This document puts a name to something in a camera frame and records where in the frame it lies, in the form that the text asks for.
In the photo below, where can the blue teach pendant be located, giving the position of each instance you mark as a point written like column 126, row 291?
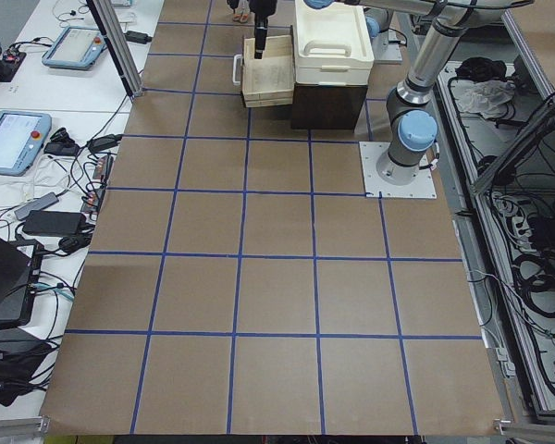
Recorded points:
column 22, row 135
column 76, row 48

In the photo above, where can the orange grey handled scissors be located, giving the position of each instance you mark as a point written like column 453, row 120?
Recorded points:
column 241, row 18

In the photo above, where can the blue teach pendant lower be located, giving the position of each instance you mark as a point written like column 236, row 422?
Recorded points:
column 22, row 135

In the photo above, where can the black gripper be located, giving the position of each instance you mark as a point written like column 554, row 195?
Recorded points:
column 264, row 7

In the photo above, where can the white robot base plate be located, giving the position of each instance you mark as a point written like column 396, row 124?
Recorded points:
column 385, row 179

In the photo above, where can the dark brown cabinet box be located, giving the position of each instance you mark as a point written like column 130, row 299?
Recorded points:
column 322, row 107

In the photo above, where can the black laptop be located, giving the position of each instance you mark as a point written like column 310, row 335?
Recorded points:
column 20, row 266

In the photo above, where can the aluminium diagonal frame strut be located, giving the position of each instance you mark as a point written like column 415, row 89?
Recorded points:
column 535, row 125

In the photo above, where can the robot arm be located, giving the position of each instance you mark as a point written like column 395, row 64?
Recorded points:
column 450, row 21

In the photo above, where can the white plastic tray lid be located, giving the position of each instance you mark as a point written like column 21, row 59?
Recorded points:
column 331, row 45

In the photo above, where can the blue teach pendant upper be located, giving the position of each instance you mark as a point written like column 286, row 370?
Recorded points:
column 76, row 48

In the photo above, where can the grey usb hub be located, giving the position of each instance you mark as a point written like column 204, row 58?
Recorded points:
column 38, row 204

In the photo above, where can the aluminium frame post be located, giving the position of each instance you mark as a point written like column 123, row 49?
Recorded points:
column 106, row 20

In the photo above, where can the crumpled white cloth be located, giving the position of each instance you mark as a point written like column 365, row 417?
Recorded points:
column 488, row 99

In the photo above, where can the wooden drawer with white handle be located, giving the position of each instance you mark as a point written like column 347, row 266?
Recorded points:
column 268, row 81

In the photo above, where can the black power brick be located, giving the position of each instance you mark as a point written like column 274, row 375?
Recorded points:
column 52, row 223

